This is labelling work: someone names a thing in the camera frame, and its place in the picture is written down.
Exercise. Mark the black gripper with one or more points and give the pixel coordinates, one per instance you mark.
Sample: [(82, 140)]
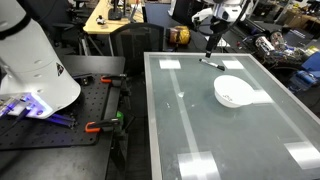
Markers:
[(216, 29)]

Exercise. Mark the black marker pen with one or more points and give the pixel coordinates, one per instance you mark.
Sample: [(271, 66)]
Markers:
[(211, 64)]

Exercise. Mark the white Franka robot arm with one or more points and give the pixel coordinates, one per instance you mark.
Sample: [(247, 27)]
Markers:
[(33, 60)]

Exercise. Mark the white bowl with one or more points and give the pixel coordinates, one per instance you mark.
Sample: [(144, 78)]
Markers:
[(233, 90)]

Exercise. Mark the cluttered electronics pile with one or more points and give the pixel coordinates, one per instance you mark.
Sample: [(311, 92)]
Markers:
[(276, 46)]

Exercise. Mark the black mesh office chair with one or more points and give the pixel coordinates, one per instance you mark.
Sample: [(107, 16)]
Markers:
[(136, 41)]

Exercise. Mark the blue plastic device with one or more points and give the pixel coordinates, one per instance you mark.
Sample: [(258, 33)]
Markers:
[(302, 80)]

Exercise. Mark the black monitor stand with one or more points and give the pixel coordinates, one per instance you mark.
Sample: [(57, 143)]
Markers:
[(115, 12)]

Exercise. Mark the blue box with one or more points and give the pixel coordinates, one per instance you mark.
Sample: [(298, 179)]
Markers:
[(313, 61)]

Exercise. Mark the light wooden desk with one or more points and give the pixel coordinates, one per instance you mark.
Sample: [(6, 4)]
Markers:
[(103, 20)]

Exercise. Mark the small black white desk object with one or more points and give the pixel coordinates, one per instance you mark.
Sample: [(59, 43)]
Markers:
[(100, 20)]

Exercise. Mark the green plastic object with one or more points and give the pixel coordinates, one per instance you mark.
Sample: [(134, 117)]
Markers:
[(119, 116)]

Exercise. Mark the small black box device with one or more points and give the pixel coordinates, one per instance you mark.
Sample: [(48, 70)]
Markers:
[(87, 80)]

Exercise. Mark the black swivel office chair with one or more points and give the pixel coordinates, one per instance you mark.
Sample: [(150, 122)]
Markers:
[(65, 28)]

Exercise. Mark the black perforated mounting board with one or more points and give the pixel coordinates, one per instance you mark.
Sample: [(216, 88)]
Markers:
[(50, 133)]

